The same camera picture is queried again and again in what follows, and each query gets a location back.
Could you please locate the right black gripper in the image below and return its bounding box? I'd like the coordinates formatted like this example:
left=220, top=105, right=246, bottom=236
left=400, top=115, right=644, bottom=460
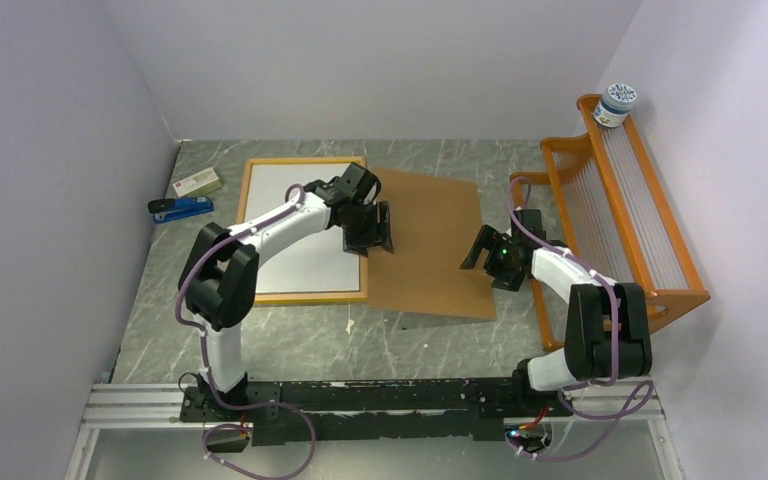
left=459, top=225, right=523, bottom=292

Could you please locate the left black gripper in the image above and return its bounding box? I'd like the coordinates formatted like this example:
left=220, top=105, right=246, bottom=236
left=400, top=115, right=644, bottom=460
left=341, top=201, right=395, bottom=259

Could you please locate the brown frame backing board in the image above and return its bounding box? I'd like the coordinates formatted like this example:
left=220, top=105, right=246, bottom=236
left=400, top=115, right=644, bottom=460
left=368, top=167, right=497, bottom=321

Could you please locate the building and sky photo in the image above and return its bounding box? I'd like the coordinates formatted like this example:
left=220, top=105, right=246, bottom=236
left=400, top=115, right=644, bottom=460
left=241, top=162, right=361, bottom=294

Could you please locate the yellow wooden picture frame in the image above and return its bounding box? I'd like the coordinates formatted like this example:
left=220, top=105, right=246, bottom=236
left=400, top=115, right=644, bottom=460
left=236, top=157, right=367, bottom=306

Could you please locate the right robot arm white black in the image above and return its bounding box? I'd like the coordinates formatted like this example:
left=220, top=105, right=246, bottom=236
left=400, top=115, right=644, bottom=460
left=461, top=209, right=652, bottom=415

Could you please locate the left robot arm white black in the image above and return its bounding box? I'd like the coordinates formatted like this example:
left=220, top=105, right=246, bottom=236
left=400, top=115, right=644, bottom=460
left=174, top=162, right=394, bottom=420

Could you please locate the orange wooden rack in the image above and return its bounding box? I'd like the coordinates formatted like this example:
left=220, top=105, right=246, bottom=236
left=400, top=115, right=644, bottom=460
left=510, top=94, right=711, bottom=332

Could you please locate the small blue white jar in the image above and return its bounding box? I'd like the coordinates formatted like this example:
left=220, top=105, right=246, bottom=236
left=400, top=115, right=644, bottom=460
left=593, top=83, right=638, bottom=128

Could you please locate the small staples box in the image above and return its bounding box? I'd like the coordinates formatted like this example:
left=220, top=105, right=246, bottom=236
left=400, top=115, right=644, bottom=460
left=172, top=167, right=222, bottom=198

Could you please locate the blue stapler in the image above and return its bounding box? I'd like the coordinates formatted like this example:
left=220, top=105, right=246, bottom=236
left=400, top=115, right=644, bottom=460
left=147, top=196, right=214, bottom=224

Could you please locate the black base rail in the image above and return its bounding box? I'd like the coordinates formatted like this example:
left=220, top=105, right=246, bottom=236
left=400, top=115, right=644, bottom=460
left=179, top=373, right=570, bottom=446

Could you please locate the aluminium extrusion frame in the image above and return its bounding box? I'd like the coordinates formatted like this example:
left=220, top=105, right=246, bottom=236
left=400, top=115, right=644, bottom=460
left=66, top=371, right=683, bottom=479

